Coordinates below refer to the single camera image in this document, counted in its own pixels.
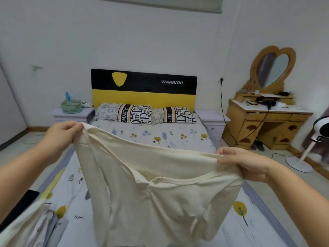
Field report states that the black telephone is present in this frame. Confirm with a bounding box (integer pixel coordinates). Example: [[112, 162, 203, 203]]
[[256, 97, 278, 107]]

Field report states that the wooden dressing table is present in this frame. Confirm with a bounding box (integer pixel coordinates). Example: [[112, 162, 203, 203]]
[[222, 92, 314, 151]]

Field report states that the person's right forearm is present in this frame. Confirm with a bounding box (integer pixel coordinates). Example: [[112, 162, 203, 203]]
[[267, 161, 329, 247]]

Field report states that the white standing fan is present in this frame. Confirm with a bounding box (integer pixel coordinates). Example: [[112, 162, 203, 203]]
[[285, 117, 329, 173]]

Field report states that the bed with leaf print bedding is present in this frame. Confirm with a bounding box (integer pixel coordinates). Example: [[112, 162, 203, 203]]
[[31, 113, 299, 247]]

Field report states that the white nightstand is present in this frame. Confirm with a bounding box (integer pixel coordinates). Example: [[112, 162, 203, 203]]
[[50, 106, 96, 126], [195, 109, 232, 142]]

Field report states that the black yellow headboard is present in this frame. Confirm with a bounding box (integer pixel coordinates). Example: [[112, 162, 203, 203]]
[[91, 68, 198, 112]]

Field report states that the black white patterned pillow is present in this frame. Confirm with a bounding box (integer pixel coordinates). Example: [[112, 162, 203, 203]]
[[95, 103, 153, 125], [150, 106, 198, 125]]

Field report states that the black fan cable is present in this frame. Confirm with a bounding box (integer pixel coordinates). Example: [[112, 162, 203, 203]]
[[271, 150, 299, 162]]

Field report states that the black garment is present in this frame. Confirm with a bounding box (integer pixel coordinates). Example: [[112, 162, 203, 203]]
[[0, 189, 40, 232]]

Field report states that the cream long-sleeve top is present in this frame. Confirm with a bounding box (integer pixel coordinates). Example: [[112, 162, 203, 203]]
[[73, 122, 245, 247]]

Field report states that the wooden framed mirror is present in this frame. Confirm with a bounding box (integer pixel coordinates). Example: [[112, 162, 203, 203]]
[[249, 46, 297, 96]]

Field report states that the person's right hand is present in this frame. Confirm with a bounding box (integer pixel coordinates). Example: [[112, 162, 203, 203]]
[[216, 146, 278, 184]]

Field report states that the white wardrobe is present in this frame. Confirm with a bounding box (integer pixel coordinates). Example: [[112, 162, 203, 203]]
[[0, 64, 28, 147]]

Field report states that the person's left hand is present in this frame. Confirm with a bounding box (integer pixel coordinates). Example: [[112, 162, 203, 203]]
[[36, 121, 84, 165]]

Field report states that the person's left forearm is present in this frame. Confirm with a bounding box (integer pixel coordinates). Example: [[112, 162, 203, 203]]
[[0, 146, 54, 224]]

